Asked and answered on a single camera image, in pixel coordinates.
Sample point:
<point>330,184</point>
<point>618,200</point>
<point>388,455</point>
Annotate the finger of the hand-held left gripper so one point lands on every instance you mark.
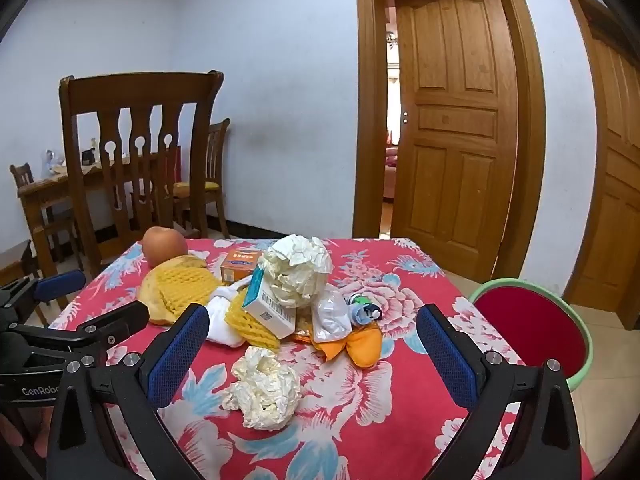
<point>60,284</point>
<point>117,324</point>

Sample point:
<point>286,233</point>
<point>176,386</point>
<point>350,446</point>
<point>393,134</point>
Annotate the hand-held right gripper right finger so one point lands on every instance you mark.
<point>445,355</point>

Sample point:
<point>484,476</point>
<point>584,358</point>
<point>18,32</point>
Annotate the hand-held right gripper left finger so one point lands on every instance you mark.
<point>177,360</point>

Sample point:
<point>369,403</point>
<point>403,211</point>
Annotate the white cloth piece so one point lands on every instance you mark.
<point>220,320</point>

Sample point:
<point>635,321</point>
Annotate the yellow foam fruit net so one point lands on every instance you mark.
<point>185,285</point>
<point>245,325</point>

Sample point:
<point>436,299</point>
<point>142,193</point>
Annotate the orange wrapper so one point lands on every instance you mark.
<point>360,347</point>

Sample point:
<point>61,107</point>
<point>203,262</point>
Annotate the white tissue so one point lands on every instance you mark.
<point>265,390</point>

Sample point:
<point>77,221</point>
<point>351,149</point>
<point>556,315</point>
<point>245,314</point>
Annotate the small colourful wrapper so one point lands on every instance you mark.
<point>362,310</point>

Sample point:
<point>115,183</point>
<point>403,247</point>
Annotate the red basin with green rim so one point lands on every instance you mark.
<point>540,330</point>

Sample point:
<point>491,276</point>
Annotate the white and blue box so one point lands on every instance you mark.
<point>265,310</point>

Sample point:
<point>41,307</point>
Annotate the small orange box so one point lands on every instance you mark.
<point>240,265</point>

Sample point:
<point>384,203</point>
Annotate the clear plastic bag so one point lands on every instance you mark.
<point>330,317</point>

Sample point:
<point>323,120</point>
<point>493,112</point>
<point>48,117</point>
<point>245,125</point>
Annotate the orange patterned packet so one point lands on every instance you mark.
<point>304,336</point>

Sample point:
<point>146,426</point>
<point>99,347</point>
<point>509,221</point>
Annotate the large white paper ball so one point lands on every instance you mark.
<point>295,265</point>

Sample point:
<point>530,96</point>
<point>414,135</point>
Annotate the yellow banana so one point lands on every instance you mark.
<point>150,305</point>

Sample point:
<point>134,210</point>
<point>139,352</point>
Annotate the wooden stool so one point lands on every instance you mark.
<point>15,260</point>

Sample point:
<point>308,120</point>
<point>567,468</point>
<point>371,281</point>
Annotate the red floral tablecloth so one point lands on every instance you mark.
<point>400,410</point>

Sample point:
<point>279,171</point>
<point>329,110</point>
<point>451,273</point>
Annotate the apple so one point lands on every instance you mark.
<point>165,245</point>

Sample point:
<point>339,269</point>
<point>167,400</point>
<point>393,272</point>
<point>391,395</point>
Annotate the wooden dining table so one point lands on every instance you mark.
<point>55,182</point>

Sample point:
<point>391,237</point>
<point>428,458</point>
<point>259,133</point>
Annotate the small wooden chair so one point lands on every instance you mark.
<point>22,175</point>

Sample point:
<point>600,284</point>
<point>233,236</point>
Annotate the pale small object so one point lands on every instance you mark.
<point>52,162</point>

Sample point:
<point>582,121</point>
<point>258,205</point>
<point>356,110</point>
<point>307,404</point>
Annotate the dark small box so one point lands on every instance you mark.
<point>88,156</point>

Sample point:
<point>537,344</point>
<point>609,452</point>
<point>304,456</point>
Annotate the yellow seat cushion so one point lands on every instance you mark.
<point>205,186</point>

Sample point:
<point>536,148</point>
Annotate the red board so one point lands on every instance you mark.
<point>176,165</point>

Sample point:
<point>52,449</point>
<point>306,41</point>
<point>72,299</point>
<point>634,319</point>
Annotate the pink sofa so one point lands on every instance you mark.
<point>391,170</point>

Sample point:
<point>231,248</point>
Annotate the wooden chair with cushion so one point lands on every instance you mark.
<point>217,145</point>

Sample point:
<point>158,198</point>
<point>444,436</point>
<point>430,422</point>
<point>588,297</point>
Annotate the large wooden chair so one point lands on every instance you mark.
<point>145,90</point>

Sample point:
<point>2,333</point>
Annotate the open wooden door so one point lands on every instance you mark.
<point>450,110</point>

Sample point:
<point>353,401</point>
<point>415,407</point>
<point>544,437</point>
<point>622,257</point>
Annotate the closed wooden door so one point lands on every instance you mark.
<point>625,185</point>

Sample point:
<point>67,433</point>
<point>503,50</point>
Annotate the wooden door frame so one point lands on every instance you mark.
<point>592,260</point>
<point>370,110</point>

